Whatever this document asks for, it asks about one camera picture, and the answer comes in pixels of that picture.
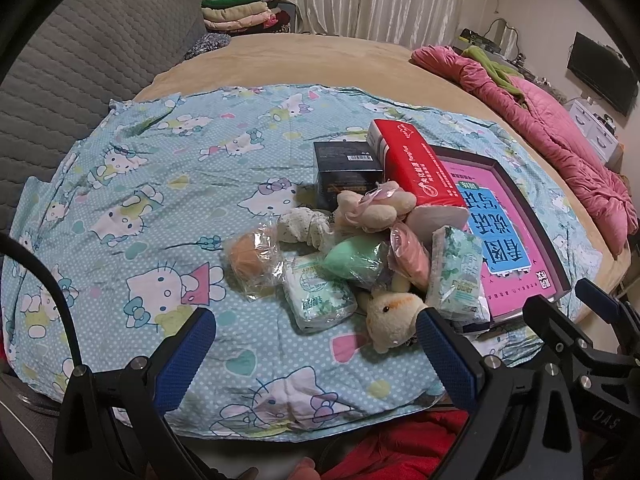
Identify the white lace scrunchie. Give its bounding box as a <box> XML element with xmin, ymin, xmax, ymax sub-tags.
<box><xmin>277</xmin><ymin>207</ymin><xmax>335</xmax><ymax>252</ymax></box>

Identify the green cloth on duvet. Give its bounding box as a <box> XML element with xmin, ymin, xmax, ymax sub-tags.
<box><xmin>462</xmin><ymin>46</ymin><xmax>526</xmax><ymax>107</ymax></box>

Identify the person's left hand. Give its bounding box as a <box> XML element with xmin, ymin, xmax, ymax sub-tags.
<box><xmin>239</xmin><ymin>457</ymin><xmax>321</xmax><ymax>480</ymax></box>

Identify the red garment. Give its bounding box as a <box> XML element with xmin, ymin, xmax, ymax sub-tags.
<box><xmin>321</xmin><ymin>410</ymin><xmax>468</xmax><ymax>480</ymax></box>

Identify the black cardboard box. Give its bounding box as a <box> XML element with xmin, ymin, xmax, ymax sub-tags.
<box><xmin>314</xmin><ymin>141</ymin><xmax>384</xmax><ymax>211</ymax></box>

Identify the grey quilted headboard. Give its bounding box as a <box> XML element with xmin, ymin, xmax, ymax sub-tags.
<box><xmin>1</xmin><ymin>0</ymin><xmax>205</xmax><ymax>231</ymax></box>

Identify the black wall television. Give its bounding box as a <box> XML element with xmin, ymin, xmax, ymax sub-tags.
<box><xmin>567</xmin><ymin>32</ymin><xmax>639</xmax><ymax>116</ymax></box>

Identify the pink plush bunny toy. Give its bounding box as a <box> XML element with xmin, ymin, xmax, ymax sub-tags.
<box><xmin>333</xmin><ymin>181</ymin><xmax>418</xmax><ymax>233</ymax></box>

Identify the cream plush chick toy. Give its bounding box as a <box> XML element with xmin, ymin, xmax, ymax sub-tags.
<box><xmin>356</xmin><ymin>273</ymin><xmax>426</xmax><ymax>354</ymax></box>

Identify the black cable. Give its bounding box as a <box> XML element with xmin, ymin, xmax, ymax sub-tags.
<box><xmin>0</xmin><ymin>232</ymin><xmax>84</xmax><ymax>369</ymax></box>

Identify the white drawer cabinet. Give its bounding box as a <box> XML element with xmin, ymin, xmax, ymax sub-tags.
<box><xmin>567</xmin><ymin>99</ymin><xmax>622</xmax><ymax>169</ymax></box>

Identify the dark box with pink book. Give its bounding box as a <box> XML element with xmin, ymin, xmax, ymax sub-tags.
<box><xmin>434</xmin><ymin>146</ymin><xmax>570</xmax><ymax>324</ymax></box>

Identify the Hello Kitty blue sheet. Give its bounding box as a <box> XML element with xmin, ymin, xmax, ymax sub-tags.
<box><xmin>11</xmin><ymin>84</ymin><xmax>602</xmax><ymax>442</ymax></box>

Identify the pink quilted duvet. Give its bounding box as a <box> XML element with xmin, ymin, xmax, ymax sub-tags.
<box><xmin>411</xmin><ymin>46</ymin><xmax>639</xmax><ymax>256</ymax></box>

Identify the orange sponge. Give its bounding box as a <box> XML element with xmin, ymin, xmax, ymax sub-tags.
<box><xmin>224</xmin><ymin>223</ymin><xmax>283</xmax><ymax>300</ymax></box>

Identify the stack of folded clothes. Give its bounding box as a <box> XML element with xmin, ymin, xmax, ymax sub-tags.
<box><xmin>202</xmin><ymin>0</ymin><xmax>297</xmax><ymax>36</ymax></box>

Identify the dark floral cloth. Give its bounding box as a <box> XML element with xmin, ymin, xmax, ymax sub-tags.
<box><xmin>183</xmin><ymin>32</ymin><xmax>231</xmax><ymax>61</ymax></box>

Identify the pink item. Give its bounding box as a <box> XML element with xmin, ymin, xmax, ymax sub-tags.
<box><xmin>388</xmin><ymin>222</ymin><xmax>431</xmax><ymax>292</ymax></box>

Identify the green flower tissue pack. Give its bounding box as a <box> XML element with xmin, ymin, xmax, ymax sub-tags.
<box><xmin>425</xmin><ymin>226</ymin><xmax>491</xmax><ymax>326</ymax></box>

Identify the red tissue pack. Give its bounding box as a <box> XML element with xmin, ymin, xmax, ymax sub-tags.
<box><xmin>365</xmin><ymin>119</ymin><xmax>471</xmax><ymax>244</ymax></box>

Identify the green sponge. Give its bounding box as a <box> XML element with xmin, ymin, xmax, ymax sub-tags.
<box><xmin>321</xmin><ymin>234</ymin><xmax>390</xmax><ymax>289</ymax></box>

